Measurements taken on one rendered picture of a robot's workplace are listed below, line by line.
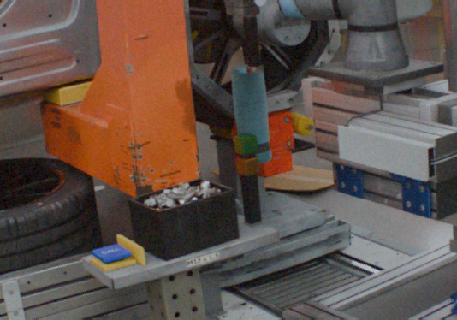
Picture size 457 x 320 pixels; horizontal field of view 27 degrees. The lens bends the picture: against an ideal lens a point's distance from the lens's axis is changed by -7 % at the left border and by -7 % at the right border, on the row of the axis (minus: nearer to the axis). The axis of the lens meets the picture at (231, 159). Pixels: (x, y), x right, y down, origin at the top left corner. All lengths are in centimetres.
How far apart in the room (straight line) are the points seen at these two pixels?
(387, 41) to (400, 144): 31
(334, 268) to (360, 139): 115
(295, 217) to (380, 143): 115
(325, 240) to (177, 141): 87
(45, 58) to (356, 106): 97
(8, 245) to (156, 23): 66
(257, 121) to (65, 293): 72
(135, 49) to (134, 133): 20
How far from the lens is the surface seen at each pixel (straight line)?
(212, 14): 285
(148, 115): 232
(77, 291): 243
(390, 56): 211
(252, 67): 254
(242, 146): 227
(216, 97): 276
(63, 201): 252
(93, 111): 258
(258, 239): 227
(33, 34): 273
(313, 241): 307
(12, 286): 235
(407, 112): 204
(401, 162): 190
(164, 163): 236
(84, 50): 279
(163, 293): 222
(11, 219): 244
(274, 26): 266
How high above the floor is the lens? 122
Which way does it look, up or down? 15 degrees down
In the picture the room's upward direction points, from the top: 6 degrees counter-clockwise
